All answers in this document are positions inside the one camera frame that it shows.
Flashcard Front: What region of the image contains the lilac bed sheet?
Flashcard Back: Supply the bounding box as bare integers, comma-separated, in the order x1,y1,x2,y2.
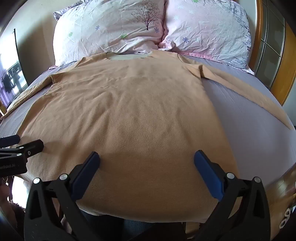
0,54,295,188

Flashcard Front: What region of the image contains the pink floral pillow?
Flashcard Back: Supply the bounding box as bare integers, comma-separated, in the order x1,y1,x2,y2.
159,0,255,76

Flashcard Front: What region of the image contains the pink pillow with tree print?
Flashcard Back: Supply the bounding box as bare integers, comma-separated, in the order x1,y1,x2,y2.
53,0,167,67

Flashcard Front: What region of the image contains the window with hanging clothes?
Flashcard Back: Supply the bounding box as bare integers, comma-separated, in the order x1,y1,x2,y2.
0,29,29,109

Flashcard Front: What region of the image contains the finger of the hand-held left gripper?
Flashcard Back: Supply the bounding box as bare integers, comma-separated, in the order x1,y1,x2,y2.
0,135,21,149
14,139,44,163

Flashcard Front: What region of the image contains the wooden headboard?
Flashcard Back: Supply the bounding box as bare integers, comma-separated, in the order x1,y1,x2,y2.
250,0,296,107

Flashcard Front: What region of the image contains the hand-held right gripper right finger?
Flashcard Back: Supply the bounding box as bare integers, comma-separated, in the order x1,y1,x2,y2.
194,150,271,241

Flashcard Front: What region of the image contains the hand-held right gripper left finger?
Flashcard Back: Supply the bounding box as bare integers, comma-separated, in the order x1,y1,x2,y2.
24,151,100,241

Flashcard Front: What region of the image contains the beige long-sleeved shirt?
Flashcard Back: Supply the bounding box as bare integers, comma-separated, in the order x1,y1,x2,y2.
0,50,294,219

